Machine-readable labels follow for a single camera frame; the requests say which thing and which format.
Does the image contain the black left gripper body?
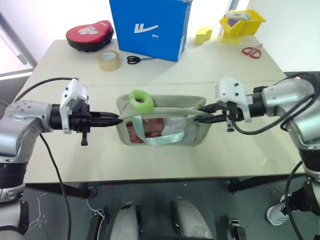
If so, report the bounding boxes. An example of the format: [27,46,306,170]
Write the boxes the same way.
[68,103,92,147]

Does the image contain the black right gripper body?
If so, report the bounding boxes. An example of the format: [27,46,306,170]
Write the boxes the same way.
[225,102,245,133]

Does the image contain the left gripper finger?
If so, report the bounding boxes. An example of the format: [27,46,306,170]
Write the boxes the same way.
[90,118,124,128]
[90,111,121,120]

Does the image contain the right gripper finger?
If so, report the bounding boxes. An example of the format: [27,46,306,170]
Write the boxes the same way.
[198,102,228,113]
[193,113,229,125]

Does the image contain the sage green tote bag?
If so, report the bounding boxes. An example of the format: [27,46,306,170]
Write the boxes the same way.
[115,94,212,147]

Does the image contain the clear packing tape roll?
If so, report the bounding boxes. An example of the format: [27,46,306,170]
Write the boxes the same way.
[96,48,123,73]

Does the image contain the yellow foam block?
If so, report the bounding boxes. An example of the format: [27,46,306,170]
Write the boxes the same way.
[194,25,214,46]

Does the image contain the red and black case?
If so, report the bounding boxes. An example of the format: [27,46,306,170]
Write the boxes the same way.
[65,19,115,53]

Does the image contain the yellow plastic bin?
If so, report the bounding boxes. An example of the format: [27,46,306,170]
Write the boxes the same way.
[218,9,267,44]

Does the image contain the white tool in bin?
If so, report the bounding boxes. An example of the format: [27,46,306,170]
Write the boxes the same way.
[223,10,251,20]

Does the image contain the grey rounded robot leg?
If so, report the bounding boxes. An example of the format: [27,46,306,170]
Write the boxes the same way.
[169,196,214,240]
[110,201,143,240]

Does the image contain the white sneaker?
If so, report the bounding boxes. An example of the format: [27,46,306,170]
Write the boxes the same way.
[265,194,295,227]

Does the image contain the dark trouser leg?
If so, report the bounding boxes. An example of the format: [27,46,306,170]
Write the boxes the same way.
[289,183,320,217]

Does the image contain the blue cardboard box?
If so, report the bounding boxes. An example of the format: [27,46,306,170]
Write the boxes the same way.
[108,0,193,63]

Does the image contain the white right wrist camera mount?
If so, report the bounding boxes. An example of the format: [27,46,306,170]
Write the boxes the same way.
[215,76,253,124]

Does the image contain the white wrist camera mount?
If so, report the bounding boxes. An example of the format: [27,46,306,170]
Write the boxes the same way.
[215,76,253,124]
[59,77,90,135]

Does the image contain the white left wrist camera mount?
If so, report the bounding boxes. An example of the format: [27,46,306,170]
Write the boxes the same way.
[59,77,90,135]

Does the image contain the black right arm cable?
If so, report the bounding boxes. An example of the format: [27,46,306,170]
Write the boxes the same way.
[230,92,320,240]

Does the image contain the green plush keychain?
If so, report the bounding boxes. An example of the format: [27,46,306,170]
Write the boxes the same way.
[127,89,154,115]

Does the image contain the black-handled scissors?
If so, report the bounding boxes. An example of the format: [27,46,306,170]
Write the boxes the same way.
[126,55,156,66]

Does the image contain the red-handled scissors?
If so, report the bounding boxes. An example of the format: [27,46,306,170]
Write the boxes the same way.
[241,43,264,60]

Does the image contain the black table frame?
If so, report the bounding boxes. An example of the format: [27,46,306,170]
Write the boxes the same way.
[24,174,307,200]

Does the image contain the white string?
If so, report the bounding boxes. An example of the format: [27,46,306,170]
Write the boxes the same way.
[85,198,105,240]

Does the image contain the grey metal door frame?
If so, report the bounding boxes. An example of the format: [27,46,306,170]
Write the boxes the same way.
[0,9,38,77]

